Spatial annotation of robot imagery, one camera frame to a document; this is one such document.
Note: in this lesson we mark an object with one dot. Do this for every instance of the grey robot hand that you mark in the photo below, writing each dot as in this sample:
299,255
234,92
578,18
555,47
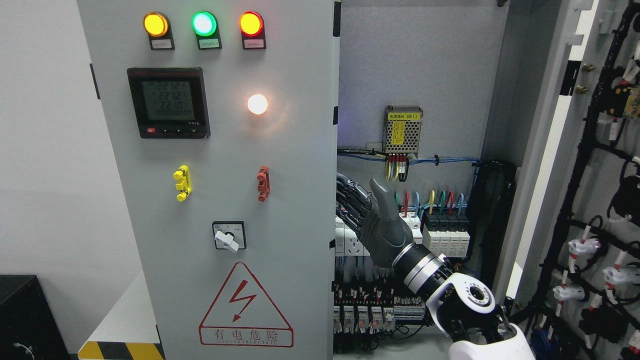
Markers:
374,218

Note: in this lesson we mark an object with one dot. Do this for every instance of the grey cabinet door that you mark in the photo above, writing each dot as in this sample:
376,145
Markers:
294,64
551,116

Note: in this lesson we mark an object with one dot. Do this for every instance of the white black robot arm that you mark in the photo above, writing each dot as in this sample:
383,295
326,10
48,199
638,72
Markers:
462,307

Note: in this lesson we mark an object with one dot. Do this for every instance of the red indicator lamp left door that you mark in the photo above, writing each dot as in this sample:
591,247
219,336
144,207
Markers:
251,24

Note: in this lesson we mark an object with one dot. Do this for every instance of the green indicator lamp left door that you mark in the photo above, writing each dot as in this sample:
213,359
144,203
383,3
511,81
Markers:
204,23

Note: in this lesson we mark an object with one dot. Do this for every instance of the yellow indicator lamp left door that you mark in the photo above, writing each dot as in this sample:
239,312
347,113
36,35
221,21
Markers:
156,24

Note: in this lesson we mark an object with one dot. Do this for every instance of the white socket breaker row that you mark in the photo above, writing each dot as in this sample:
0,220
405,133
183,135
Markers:
347,243

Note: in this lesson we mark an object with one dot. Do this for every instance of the black white surge protector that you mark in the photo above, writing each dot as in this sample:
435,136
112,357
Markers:
446,234

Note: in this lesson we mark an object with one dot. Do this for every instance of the relay terminal row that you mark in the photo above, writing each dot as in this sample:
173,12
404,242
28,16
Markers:
370,307

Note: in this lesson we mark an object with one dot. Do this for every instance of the metal mesh power supply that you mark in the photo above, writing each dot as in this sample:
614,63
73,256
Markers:
402,129

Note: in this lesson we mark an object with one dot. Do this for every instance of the white glowing indicator lamp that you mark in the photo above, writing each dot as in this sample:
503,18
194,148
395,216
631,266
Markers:
257,104

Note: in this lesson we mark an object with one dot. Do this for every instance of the red triangle warning sticker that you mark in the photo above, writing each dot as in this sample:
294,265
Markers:
243,314

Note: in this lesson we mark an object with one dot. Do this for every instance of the black digital power meter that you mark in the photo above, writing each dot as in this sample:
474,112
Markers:
169,102

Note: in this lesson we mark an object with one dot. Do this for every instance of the black box at left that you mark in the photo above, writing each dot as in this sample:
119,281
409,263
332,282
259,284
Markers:
28,330

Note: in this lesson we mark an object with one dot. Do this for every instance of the red terminal post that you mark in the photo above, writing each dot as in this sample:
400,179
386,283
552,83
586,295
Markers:
263,186

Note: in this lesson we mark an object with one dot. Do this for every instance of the white rotary selector switch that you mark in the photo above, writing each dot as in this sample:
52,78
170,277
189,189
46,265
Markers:
229,235

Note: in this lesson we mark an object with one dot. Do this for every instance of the yellow terminal post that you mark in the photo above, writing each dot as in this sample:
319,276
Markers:
183,182

